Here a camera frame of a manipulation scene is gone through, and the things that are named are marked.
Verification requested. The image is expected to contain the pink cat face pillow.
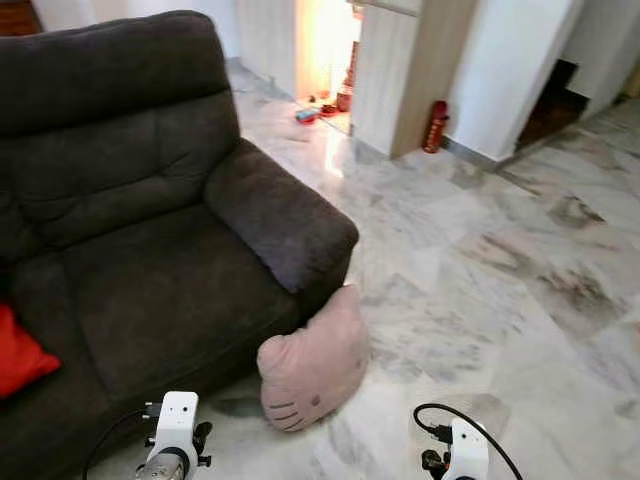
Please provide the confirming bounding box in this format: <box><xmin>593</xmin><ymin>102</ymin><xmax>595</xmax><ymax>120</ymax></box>
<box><xmin>257</xmin><ymin>284</ymin><xmax>371</xmax><ymax>433</ymax></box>

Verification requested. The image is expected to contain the large grey fabric sofa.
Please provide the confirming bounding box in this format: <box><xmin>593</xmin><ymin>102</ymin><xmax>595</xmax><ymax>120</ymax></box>
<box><xmin>0</xmin><ymin>10</ymin><xmax>361</xmax><ymax>480</ymax></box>

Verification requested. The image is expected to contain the red cylinder canister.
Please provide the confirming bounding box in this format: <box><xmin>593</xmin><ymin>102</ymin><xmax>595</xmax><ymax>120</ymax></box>
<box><xmin>423</xmin><ymin>100</ymin><xmax>451</xmax><ymax>154</ymax></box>

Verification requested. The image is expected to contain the red jar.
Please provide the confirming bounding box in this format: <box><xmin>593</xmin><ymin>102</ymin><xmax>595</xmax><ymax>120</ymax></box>
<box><xmin>336</xmin><ymin>70</ymin><xmax>356</xmax><ymax>113</ymax></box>

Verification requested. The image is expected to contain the light wood altar cabinet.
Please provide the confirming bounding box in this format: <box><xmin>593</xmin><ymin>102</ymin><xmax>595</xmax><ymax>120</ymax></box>
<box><xmin>235</xmin><ymin>0</ymin><xmax>479</xmax><ymax>159</ymax></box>

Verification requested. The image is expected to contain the brown wooden cabinet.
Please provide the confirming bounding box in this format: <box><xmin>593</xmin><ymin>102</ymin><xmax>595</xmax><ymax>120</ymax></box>
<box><xmin>0</xmin><ymin>0</ymin><xmax>46</xmax><ymax>36</ymax></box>

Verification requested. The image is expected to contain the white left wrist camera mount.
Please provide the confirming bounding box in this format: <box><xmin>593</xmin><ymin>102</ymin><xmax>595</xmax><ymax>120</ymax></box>
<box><xmin>152</xmin><ymin>392</ymin><xmax>199</xmax><ymax>463</ymax></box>

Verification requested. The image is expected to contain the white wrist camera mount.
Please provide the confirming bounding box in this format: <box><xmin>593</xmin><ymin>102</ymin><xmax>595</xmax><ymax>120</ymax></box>
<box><xmin>152</xmin><ymin>392</ymin><xmax>199</xmax><ymax>463</ymax></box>
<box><xmin>445</xmin><ymin>418</ymin><xmax>491</xmax><ymax>480</ymax></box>

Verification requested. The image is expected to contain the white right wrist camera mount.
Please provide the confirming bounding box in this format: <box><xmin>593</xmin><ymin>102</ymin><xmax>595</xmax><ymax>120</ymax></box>
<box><xmin>445</xmin><ymin>418</ymin><xmax>491</xmax><ymax>480</ymax></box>

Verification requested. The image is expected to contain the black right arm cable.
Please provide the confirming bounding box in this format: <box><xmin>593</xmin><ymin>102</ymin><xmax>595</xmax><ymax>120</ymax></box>
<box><xmin>413</xmin><ymin>403</ymin><xmax>523</xmax><ymax>480</ymax></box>

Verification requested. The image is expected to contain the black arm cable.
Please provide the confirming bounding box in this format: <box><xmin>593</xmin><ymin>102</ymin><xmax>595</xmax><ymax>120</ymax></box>
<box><xmin>82</xmin><ymin>405</ymin><xmax>166</xmax><ymax>480</ymax></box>
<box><xmin>413</xmin><ymin>403</ymin><xmax>523</xmax><ymax>480</ymax></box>

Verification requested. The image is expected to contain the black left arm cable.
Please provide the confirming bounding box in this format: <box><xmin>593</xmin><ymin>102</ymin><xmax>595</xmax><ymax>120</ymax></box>
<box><xmin>82</xmin><ymin>405</ymin><xmax>166</xmax><ymax>480</ymax></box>

